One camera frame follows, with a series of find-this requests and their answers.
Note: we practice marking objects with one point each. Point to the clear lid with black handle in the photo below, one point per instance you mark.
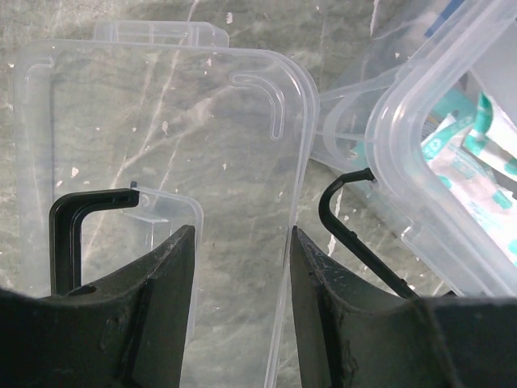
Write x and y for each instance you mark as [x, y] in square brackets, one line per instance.
[212, 136]

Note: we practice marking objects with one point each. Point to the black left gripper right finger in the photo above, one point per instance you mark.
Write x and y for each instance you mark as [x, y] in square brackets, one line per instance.
[349, 333]

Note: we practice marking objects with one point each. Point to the clear compartment tray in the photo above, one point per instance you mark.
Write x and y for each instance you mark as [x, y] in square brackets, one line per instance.
[477, 41]

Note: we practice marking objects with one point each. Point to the clear first aid box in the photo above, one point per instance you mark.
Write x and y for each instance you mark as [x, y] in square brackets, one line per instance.
[379, 123]

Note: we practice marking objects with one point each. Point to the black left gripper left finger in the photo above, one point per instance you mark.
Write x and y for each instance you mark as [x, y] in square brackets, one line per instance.
[127, 329]

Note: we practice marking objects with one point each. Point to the teal white tube box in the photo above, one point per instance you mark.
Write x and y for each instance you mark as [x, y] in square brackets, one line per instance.
[466, 161]

